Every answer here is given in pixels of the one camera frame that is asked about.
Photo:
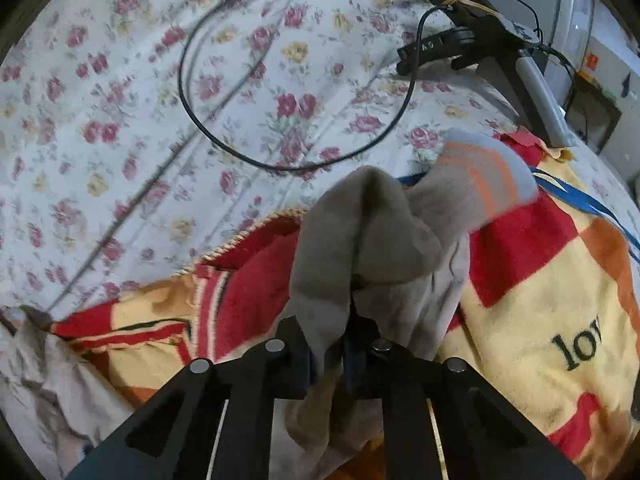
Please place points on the pale grey cloth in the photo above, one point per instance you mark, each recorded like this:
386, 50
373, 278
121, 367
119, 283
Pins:
50, 400

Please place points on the floral bed sheet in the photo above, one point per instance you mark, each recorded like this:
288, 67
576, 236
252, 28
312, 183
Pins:
150, 110

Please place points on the white appliance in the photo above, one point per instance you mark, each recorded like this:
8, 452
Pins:
580, 15

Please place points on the black box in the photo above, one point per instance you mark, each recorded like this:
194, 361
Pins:
595, 110

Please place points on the red yellow printed blanket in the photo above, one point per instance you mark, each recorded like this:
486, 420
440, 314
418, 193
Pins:
525, 300

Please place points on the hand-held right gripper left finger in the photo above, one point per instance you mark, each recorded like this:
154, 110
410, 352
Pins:
296, 362

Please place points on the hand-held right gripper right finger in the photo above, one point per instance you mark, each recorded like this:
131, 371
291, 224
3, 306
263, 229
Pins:
358, 362

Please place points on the grey sweater with orange stripes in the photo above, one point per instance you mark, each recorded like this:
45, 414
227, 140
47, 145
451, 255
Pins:
370, 220

